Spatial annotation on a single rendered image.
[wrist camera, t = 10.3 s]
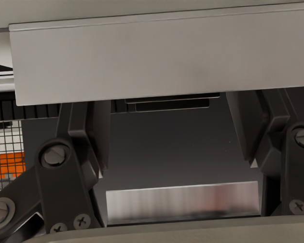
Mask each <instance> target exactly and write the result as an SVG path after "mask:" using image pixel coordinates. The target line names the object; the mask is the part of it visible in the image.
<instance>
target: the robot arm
mask: <svg viewBox="0 0 304 243"><path fill-rule="evenodd" d="M226 97H227V101H228V104H229V108H230V111H231V115H232V118H233V122H234V125H235V130H236V134H237V137H238V141H239V144H240V148H241V151H242V155H243V158H244V160H245V161H248V162H249V166H250V168H254V167H258V169H259V171H260V172H262V173H263V191H262V206H261V217H249V218H233V219H218V220H203V221H189V222H176V223H162V224H148V225H134V226H120V227H105V226H104V222H103V219H102V215H101V212H100V209H99V206H98V202H97V198H96V195H95V192H94V188H93V186H94V185H95V184H96V183H98V179H99V178H103V172H104V171H106V170H108V163H109V140H110V118H111V100H98V101H84V102H70V103H61V105H60V111H59V116H58V122H57V127H56V133H55V138H51V139H48V140H46V141H44V142H43V143H42V144H41V145H40V146H39V147H38V148H37V149H36V152H35V154H34V164H33V165H32V166H30V167H29V168H28V169H27V170H26V171H24V172H23V173H22V174H21V175H19V176H18V177H17V178H16V179H14V180H13V181H12V182H11V183H10V184H8V185H7V186H6V187H4V188H3V189H2V190H1V191H0V243H304V121H300V120H299V118H298V116H297V114H296V111H295V109H294V107H293V105H292V102H291V100H290V98H289V96H288V93H287V91H286V89H285V88H274V89H259V90H245V91H231V92H226ZM45 232H46V234H45V235H42V234H44V233H45Z"/></svg>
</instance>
